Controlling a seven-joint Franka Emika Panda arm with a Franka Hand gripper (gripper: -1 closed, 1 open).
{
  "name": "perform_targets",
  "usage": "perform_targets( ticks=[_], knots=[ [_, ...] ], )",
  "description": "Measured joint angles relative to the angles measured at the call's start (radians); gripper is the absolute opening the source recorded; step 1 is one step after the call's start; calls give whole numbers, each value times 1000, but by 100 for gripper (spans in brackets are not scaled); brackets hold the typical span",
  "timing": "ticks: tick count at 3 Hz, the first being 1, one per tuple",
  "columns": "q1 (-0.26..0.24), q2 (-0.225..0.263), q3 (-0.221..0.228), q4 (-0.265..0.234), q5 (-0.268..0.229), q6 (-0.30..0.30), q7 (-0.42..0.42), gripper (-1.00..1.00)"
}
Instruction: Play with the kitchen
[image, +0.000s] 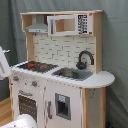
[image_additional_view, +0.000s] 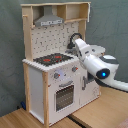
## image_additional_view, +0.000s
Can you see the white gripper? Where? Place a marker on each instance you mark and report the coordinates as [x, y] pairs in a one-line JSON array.
[[88, 54]]

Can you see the white toy microwave door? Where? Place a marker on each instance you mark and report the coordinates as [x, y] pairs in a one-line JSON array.
[[89, 10]]

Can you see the toy oven door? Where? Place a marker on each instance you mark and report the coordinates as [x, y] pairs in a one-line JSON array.
[[64, 97]]

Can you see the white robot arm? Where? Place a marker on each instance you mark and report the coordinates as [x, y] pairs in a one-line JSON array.
[[102, 68]]

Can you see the wooden toy kitchen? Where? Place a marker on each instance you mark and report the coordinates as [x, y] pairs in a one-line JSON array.
[[40, 84]]

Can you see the grey toy sink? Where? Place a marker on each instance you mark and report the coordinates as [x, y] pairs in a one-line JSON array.
[[71, 51]]

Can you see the black toy faucet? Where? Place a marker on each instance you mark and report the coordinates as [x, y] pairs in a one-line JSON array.
[[71, 44]]

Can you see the right oven knob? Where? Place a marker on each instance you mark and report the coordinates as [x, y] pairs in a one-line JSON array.
[[74, 69]]

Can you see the oven knob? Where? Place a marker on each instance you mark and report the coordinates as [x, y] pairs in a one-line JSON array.
[[56, 75], [74, 69]]

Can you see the black toy stovetop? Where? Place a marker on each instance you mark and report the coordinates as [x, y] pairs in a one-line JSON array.
[[52, 59]]

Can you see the left oven knob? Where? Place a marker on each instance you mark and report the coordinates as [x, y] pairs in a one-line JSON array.
[[56, 75]]

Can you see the grey range hood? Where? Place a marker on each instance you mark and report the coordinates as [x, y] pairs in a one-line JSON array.
[[48, 18]]

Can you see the grey fridge door handle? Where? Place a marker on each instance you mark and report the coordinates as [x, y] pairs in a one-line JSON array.
[[84, 83]]

